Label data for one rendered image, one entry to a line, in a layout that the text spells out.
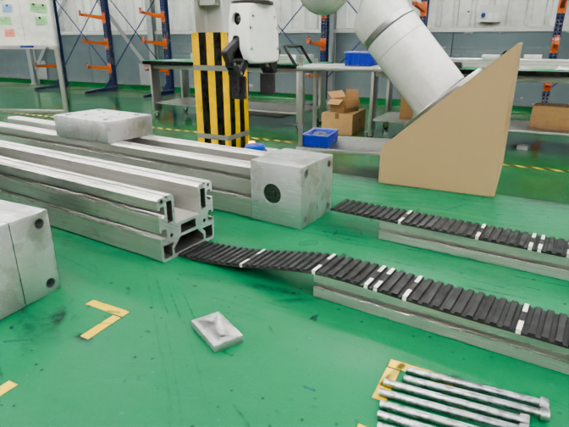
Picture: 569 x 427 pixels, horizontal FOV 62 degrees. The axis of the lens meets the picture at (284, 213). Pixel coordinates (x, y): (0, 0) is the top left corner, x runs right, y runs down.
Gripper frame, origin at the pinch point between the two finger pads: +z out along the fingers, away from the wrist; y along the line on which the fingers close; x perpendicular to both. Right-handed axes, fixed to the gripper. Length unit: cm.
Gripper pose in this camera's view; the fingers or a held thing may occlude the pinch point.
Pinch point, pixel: (253, 91)
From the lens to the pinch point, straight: 92.2
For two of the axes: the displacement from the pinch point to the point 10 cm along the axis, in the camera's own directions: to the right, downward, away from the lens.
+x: -8.5, -1.8, 5.0
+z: 0.0, 9.4, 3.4
